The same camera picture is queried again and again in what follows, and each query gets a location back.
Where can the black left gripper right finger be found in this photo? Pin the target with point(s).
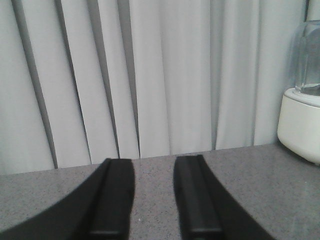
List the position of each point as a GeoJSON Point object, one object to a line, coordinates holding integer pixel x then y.
{"type": "Point", "coordinates": [206, 210]}

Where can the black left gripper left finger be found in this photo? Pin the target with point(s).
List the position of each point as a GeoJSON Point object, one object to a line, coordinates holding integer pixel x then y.
{"type": "Point", "coordinates": [98, 209]}

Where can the white blender with clear jar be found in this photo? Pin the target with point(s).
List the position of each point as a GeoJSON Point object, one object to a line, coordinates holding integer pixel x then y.
{"type": "Point", "coordinates": [299, 120]}

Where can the grey pleated curtain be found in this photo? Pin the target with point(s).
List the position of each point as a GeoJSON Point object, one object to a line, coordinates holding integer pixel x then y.
{"type": "Point", "coordinates": [85, 80]}

